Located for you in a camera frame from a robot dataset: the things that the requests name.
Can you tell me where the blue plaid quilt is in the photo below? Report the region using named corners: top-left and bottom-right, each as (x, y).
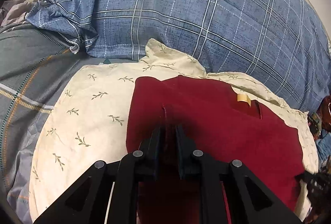
top-left (28, 0), bottom-right (330, 111)

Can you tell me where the red sweater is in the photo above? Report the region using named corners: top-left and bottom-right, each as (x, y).
top-left (126, 76), bottom-right (303, 223)

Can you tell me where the light blue garment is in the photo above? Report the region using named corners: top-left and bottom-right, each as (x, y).
top-left (315, 129), bottom-right (331, 170)

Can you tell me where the cream leaf-print pillow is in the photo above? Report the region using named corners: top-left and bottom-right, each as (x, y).
top-left (29, 39), bottom-right (318, 220)

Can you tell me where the grey crumpled cloth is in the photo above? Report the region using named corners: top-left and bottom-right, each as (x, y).
top-left (1, 0), bottom-right (35, 27)

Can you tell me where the dark red plastic bag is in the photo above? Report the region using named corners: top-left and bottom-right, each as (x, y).
top-left (317, 95), bottom-right (331, 133)

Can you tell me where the grey-blue striped bed sheet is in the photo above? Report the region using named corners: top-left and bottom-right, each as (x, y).
top-left (1, 23), bottom-right (104, 223)

